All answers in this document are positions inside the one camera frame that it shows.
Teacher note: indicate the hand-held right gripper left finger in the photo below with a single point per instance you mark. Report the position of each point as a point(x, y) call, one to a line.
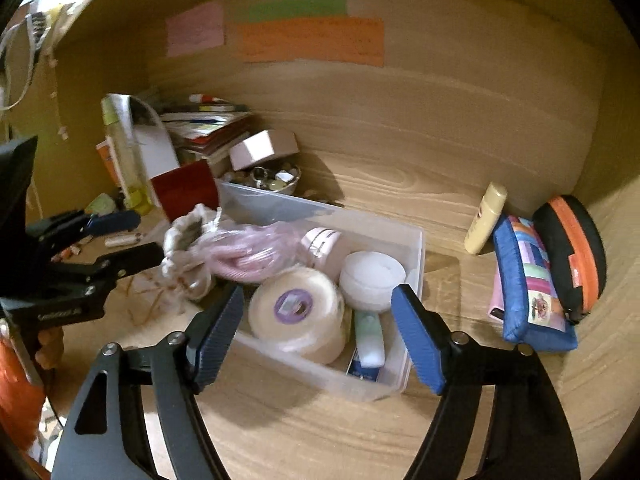
point(215, 345)

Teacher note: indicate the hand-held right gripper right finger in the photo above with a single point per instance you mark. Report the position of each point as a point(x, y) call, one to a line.
point(420, 345)

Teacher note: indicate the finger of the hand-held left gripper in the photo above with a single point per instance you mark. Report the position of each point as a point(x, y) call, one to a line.
point(115, 222)
point(135, 257)

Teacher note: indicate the green white tube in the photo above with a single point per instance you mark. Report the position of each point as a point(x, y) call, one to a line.
point(370, 337)

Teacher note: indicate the white round jar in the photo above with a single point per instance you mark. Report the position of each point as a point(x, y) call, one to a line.
point(372, 280)

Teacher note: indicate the round white tub purple label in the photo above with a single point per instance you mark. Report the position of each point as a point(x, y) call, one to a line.
point(295, 310)

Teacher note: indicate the pink plastic bag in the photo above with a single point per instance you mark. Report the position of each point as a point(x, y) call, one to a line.
point(250, 255)

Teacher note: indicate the clear plastic storage bin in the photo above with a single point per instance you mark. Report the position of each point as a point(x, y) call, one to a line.
point(390, 240)

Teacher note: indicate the person's left forearm orange sleeve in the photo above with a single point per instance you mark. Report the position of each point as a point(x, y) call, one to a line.
point(17, 390)

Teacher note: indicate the wooden desktop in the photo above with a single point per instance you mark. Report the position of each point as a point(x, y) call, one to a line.
point(320, 435)

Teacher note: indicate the person's left hand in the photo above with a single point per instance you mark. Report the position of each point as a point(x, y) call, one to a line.
point(50, 347)

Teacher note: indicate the small green packet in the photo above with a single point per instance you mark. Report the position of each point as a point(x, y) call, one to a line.
point(100, 204)

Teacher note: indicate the tall yellow green bottle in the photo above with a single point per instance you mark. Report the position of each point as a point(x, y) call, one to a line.
point(127, 160)

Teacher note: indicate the dark red box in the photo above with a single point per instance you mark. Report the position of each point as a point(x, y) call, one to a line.
point(185, 190)

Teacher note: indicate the pink flat pouch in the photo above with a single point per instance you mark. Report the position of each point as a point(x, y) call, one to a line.
point(496, 290)

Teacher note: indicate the blue patchwork pencil case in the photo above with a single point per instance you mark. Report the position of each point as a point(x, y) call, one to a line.
point(530, 285)

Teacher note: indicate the stack of books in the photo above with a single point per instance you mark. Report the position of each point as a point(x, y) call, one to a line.
point(210, 130)

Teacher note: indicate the pale yellow lotion bottle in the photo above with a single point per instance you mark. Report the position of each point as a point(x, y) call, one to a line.
point(485, 217)

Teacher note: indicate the metal bowl of trinkets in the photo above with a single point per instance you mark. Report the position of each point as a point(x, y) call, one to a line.
point(265, 177)

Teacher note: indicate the red capped white marker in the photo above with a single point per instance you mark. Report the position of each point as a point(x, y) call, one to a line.
point(205, 99)

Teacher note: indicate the small pink white box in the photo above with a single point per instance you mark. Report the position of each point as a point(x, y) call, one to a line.
point(262, 149)

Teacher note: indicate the black orange zip case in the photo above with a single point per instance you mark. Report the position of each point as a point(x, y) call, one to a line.
point(570, 250)

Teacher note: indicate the pink sticky note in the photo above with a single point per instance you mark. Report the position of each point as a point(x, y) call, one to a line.
point(195, 29)

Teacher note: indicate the orange sticky note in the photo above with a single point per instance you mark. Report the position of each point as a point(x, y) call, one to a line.
point(310, 40)

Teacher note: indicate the green sticky note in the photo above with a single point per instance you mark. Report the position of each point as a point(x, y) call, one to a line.
point(295, 9)

